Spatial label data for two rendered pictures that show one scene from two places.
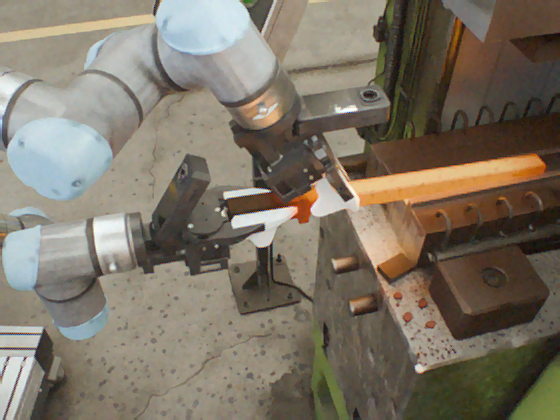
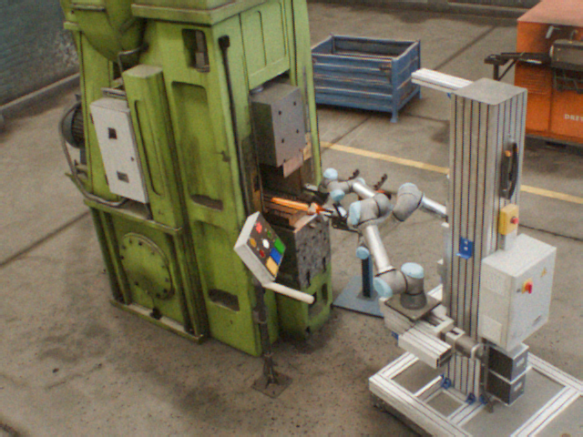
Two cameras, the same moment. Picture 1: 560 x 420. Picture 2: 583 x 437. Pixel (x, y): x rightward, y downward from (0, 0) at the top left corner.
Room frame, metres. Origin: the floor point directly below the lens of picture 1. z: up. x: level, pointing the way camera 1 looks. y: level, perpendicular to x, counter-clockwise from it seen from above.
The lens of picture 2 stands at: (2.97, 2.97, 3.29)
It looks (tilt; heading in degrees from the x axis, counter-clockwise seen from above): 31 degrees down; 234
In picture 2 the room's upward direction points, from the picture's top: 6 degrees counter-clockwise
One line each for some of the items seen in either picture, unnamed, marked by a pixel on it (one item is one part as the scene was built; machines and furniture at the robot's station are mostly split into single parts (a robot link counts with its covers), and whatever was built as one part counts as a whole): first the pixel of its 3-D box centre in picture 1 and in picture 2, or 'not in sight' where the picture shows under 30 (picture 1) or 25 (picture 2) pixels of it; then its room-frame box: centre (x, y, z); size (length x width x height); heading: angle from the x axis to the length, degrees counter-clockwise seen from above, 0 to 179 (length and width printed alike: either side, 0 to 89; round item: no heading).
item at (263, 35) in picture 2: not in sight; (237, 37); (0.61, -0.53, 2.06); 0.44 x 0.41 x 0.47; 104
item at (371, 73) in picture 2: not in sight; (362, 74); (-2.62, -2.84, 0.36); 1.20 x 0.80 x 0.72; 110
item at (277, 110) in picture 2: not in sight; (265, 118); (0.58, -0.38, 1.56); 0.42 x 0.39 x 0.40; 104
